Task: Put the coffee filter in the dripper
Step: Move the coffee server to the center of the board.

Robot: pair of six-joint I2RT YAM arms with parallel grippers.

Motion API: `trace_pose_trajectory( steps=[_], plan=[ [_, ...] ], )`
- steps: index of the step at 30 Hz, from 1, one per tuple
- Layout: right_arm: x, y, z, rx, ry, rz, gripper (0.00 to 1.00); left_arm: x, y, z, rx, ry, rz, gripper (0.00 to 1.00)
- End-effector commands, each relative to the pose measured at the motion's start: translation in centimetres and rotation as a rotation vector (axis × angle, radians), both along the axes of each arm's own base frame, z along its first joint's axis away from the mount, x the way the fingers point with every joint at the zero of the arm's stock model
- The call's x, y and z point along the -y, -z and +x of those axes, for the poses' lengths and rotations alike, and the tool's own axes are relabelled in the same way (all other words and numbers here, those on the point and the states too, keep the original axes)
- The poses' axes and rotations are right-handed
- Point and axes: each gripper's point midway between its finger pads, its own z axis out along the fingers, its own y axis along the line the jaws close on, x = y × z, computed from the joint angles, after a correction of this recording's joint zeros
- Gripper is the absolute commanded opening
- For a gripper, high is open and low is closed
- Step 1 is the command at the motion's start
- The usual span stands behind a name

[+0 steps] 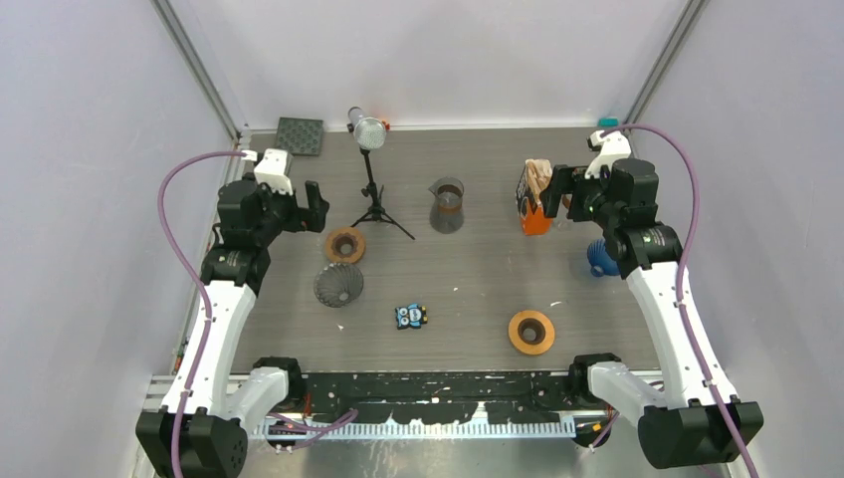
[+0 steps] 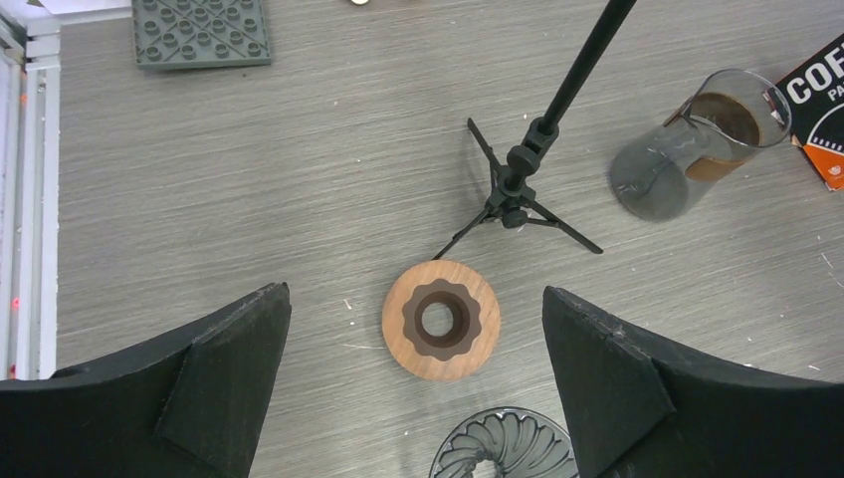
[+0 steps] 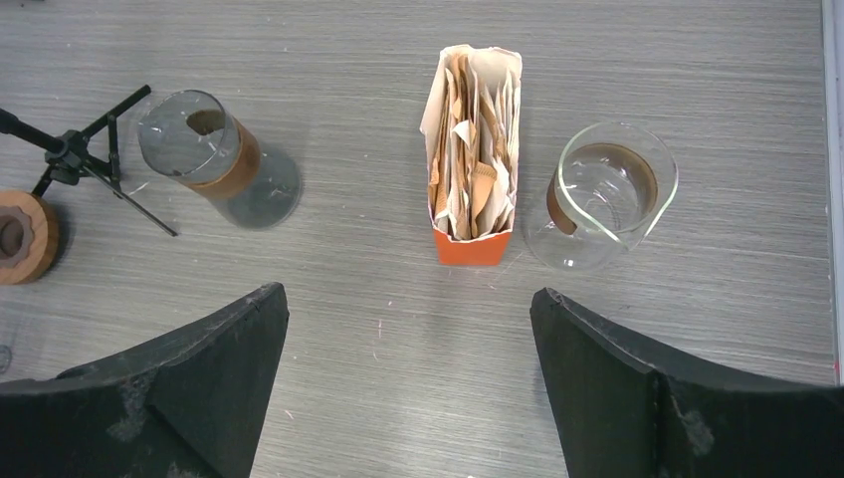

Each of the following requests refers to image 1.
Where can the orange coffee filter box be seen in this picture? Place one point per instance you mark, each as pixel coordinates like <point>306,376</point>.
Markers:
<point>535,178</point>

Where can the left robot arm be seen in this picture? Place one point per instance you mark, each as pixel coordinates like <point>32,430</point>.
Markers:
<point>201,428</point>

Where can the grey glass dripper cone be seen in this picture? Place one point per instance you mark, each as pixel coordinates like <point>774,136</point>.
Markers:
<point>338,284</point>

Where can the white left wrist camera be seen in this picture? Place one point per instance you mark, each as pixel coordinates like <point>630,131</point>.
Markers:
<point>273,170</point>

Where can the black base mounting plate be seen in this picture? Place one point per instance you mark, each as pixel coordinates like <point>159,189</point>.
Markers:
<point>440,397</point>

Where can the blue glass dripper cone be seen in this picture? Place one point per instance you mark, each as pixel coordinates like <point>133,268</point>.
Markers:
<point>600,263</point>

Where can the blue owl figure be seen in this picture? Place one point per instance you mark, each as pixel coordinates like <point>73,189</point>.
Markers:
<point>413,316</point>

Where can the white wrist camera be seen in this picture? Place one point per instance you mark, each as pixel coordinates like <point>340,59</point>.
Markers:
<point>610,147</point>
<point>273,170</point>

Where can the smoky glass carafe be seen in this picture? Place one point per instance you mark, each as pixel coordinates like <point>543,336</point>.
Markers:
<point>446,214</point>

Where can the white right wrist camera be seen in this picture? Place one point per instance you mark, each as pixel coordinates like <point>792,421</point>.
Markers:
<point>610,147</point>

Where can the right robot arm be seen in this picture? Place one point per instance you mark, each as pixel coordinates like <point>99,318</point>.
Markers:
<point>698,417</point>

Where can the silver microphone on tripod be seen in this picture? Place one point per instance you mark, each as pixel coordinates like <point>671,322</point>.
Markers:
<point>370,134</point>

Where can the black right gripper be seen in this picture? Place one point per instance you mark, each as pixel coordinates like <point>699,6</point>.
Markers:
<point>567,179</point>

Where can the dark perforated square tray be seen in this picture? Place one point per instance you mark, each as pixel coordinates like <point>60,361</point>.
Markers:
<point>299,137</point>

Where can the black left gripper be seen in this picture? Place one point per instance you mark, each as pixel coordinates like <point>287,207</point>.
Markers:
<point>302,218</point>

